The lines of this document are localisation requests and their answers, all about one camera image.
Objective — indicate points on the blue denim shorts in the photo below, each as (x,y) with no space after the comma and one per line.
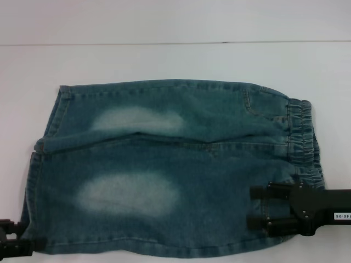
(178,164)

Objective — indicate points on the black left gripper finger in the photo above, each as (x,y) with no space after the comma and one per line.
(22,246)
(9,226)

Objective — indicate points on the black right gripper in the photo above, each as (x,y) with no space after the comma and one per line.
(318,204)

